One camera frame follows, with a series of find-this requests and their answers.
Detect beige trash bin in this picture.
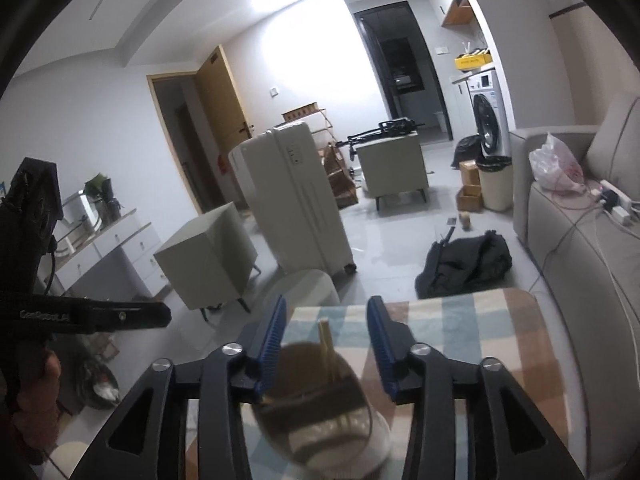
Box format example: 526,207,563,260
476,156,513,212

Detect chopstick in holder right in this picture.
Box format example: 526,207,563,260
318,318,336,382

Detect white plastic bag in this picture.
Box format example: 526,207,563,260
528,133,586,194

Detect black glass door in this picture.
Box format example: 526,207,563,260
355,1,452,144

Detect wooden door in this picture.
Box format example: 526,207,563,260
195,46,252,157

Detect beige cabinet far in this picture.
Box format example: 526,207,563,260
356,132,428,209

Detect cardboard boxes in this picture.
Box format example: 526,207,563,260
456,160,484,212

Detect beige cabinet near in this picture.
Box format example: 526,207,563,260
154,203,258,316

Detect grey white utensil holder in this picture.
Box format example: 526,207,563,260
252,341,392,479

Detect washing machine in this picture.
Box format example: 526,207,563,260
468,68,511,156

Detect white power strip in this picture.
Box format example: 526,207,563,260
590,180,639,226

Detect grey sofa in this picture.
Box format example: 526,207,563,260
510,93,639,479

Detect checkered tablecloth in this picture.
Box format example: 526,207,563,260
184,286,589,480

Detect white drawer dresser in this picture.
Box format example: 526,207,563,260
38,210,169,301

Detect black bag on floor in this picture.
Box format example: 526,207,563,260
414,226,512,299

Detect black bowl on floor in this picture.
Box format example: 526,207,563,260
77,360,120,411

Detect beige cabinet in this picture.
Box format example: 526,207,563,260
154,203,258,316
356,132,428,209

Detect yellow crate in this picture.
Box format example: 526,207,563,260
454,51,492,72

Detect black tripod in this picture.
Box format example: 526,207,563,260
336,117,420,160

